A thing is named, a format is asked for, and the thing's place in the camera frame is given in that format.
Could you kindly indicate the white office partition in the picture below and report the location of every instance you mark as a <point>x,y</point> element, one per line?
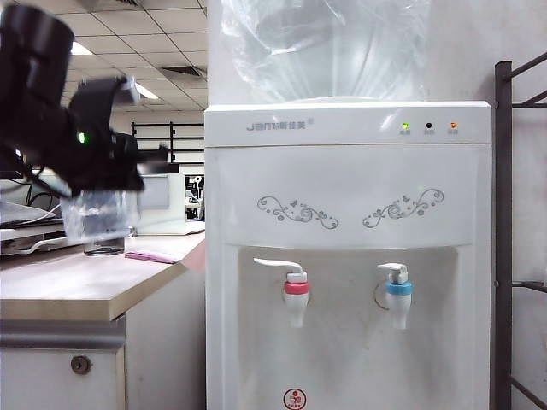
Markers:
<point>175,213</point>

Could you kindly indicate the ceiling air vent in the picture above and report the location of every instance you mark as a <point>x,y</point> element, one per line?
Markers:
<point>184,72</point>

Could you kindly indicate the double ceiling light panel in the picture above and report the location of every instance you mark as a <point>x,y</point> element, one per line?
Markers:
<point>147,91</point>

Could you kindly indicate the white floor water dispenser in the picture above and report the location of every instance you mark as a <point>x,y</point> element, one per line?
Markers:
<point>363,171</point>

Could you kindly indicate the clear plastic mug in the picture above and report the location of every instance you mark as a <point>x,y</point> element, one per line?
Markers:
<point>98,218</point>

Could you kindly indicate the dark metal jug rack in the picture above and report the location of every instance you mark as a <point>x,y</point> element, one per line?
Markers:
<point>503,171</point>

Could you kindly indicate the black left camera bracket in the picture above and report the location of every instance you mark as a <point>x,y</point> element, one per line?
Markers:
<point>94,102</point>

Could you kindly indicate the white laptop stand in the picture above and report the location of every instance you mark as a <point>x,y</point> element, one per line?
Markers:
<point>25,243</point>

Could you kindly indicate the long ceiling light panel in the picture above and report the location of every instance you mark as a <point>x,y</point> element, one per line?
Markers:
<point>81,49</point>

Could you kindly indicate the silver laptop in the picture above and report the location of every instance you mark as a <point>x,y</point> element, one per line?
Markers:
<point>21,213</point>

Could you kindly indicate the black flat box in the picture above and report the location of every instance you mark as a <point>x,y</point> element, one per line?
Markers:
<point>162,169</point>

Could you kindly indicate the grey lidded water bottle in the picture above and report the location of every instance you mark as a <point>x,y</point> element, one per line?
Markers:
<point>104,251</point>

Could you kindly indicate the small dark desk item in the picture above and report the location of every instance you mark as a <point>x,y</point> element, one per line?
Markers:
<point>131,232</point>

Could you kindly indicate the black background shelf rack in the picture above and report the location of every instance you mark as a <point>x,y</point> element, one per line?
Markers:
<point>188,138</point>

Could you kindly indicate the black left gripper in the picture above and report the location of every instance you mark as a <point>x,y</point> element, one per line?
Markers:
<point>121,166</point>

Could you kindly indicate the inverted bagged water jug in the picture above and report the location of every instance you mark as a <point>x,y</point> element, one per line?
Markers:
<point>320,51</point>

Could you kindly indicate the round metal cabinet lock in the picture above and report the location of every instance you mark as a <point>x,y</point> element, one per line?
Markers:
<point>81,365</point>

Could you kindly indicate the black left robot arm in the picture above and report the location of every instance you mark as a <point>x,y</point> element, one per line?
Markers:
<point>30,64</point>

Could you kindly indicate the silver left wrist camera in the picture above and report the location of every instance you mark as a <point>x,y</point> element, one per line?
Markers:
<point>128,91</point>

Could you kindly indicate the blue cold water tap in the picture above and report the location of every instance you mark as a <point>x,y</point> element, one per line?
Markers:
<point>398,299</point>

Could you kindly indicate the black white printed panel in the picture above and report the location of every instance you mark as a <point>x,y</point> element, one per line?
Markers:
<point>194,196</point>

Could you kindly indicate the pink paper booklet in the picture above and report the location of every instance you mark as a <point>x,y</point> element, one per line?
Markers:
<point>149,256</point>

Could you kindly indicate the red hot water tap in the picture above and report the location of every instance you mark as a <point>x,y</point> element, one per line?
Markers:
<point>295,294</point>

